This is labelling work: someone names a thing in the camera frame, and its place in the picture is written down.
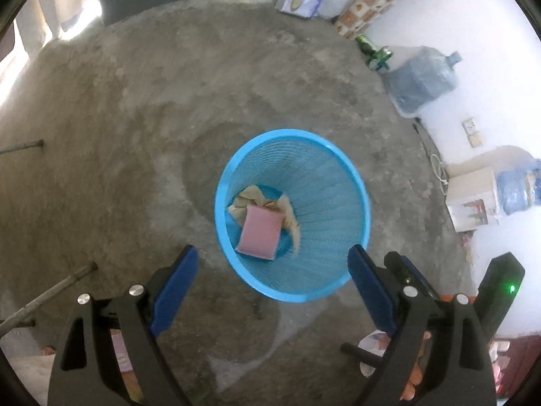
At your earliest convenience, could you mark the white cable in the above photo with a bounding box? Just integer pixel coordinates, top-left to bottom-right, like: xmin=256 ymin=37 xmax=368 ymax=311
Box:
xmin=429 ymin=152 xmax=449 ymax=197

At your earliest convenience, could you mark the pink packet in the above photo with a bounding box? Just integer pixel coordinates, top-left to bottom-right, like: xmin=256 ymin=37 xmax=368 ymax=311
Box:
xmin=235 ymin=204 xmax=285 ymax=261

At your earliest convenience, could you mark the white water dispenser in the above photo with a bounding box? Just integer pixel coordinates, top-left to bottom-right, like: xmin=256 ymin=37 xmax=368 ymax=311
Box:
xmin=446 ymin=167 xmax=499 ymax=232

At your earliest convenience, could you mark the person's right hand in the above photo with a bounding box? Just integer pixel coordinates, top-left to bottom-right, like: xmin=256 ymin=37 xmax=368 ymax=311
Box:
xmin=399 ymin=364 xmax=427 ymax=402

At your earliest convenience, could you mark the white printed object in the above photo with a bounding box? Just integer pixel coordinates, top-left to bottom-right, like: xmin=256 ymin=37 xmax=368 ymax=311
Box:
xmin=358 ymin=332 xmax=389 ymax=377

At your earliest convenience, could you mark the green glass bottle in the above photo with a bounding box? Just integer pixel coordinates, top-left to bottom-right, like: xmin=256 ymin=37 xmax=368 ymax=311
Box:
xmin=354 ymin=34 xmax=378 ymax=58
xmin=368 ymin=46 xmax=394 ymax=70

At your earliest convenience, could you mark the water jug on dispenser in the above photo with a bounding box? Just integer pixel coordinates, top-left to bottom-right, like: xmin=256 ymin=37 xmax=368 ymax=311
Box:
xmin=496 ymin=169 xmax=541 ymax=216

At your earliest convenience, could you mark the pink printed object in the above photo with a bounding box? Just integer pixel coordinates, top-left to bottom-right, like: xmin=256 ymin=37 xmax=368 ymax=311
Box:
xmin=111 ymin=332 xmax=133 ymax=374

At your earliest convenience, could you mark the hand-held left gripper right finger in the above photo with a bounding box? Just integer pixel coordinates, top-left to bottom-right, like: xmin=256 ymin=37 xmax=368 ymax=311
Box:
xmin=347 ymin=244 xmax=497 ymax=406

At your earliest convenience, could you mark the blue plastic mesh basket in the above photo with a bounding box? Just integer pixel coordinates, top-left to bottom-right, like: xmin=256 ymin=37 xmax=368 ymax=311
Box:
xmin=214 ymin=129 xmax=372 ymax=304

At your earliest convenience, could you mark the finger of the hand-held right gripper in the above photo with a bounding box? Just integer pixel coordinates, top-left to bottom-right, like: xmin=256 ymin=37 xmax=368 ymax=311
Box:
xmin=384 ymin=251 xmax=442 ymax=305

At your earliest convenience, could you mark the grey metal rod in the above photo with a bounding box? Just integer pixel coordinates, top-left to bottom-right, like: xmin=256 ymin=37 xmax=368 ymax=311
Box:
xmin=0 ymin=261 xmax=99 ymax=339
xmin=0 ymin=139 xmax=45 ymax=155

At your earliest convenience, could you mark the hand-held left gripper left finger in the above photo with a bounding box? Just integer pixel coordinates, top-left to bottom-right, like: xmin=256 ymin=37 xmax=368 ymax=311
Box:
xmin=47 ymin=244 xmax=199 ymax=406

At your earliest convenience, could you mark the wall socket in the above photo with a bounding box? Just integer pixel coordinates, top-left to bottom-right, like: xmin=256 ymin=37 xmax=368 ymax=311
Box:
xmin=462 ymin=117 xmax=483 ymax=149

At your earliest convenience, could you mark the beige crumpled paper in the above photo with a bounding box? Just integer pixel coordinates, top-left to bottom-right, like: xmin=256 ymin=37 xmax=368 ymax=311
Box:
xmin=227 ymin=185 xmax=302 ymax=258

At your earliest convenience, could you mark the red floral clothing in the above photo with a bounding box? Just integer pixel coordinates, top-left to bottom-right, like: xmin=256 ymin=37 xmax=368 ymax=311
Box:
xmin=490 ymin=337 xmax=535 ymax=398

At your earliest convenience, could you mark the large blue water jug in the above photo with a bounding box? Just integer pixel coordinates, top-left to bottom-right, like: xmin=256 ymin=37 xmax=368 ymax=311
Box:
xmin=382 ymin=46 xmax=464 ymax=117

